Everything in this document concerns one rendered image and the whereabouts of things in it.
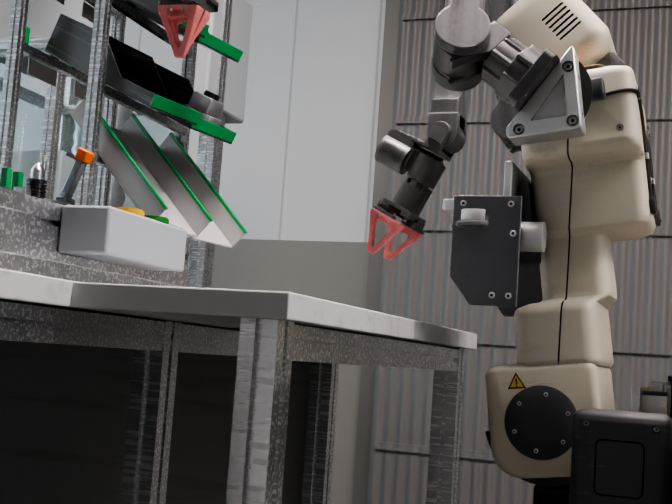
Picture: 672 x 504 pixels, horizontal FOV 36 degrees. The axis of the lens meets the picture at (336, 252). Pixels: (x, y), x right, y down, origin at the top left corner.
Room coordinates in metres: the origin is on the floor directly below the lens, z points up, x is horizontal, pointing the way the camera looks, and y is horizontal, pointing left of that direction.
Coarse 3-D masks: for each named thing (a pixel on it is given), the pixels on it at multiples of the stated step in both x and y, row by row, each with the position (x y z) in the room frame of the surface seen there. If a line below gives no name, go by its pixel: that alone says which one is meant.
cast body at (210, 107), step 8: (192, 96) 1.87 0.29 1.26; (200, 96) 1.86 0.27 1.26; (208, 96) 1.86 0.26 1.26; (216, 96) 1.87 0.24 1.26; (192, 104) 1.87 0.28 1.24; (200, 104) 1.86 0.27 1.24; (208, 104) 1.86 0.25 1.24; (216, 104) 1.87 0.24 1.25; (200, 112) 1.86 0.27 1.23; (208, 112) 1.86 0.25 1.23; (216, 112) 1.88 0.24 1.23; (208, 120) 1.86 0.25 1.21; (216, 120) 1.87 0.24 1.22
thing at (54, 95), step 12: (36, 36) 2.53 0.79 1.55; (48, 36) 2.52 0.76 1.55; (0, 48) 2.57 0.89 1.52; (36, 48) 2.54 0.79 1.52; (60, 60) 2.51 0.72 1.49; (60, 72) 2.52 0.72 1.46; (48, 84) 2.52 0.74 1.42; (60, 84) 2.53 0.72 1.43; (48, 96) 2.51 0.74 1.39; (60, 96) 2.53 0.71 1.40; (48, 108) 2.51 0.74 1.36; (60, 108) 2.53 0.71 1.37; (48, 120) 2.52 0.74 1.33; (60, 120) 2.53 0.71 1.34; (48, 132) 2.51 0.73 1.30; (48, 144) 2.51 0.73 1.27; (48, 156) 2.51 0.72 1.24; (48, 168) 2.51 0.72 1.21; (48, 180) 2.51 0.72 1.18; (48, 192) 2.52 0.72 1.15
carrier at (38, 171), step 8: (8, 168) 1.51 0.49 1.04; (32, 168) 1.50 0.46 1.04; (40, 168) 1.50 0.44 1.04; (8, 176) 1.51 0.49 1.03; (16, 176) 1.53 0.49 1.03; (32, 176) 1.50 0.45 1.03; (40, 176) 1.50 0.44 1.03; (0, 184) 1.51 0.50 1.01; (8, 184) 1.51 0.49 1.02; (16, 184) 1.53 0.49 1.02; (32, 184) 1.50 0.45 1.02; (40, 184) 1.50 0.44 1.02; (24, 192) 1.45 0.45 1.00; (32, 192) 1.50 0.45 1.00; (40, 192) 1.50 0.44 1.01; (48, 200) 1.45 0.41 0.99; (56, 200) 1.48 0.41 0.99; (64, 200) 1.48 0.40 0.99; (72, 200) 1.50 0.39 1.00
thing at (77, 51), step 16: (64, 16) 1.78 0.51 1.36; (64, 32) 1.78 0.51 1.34; (80, 32) 1.76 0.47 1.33; (48, 48) 1.80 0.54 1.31; (64, 48) 1.78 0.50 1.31; (80, 48) 1.76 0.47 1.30; (112, 48) 1.89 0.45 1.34; (128, 48) 1.87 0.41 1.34; (80, 64) 1.76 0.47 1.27; (112, 64) 1.72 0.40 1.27; (128, 64) 1.87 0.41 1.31; (144, 64) 1.85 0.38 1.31; (112, 80) 1.72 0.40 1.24; (128, 80) 1.71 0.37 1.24; (144, 80) 1.85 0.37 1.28; (160, 80) 1.83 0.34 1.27; (144, 96) 1.69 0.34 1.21; (160, 96) 1.69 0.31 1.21; (176, 112) 1.74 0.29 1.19; (192, 112) 1.77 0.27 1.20
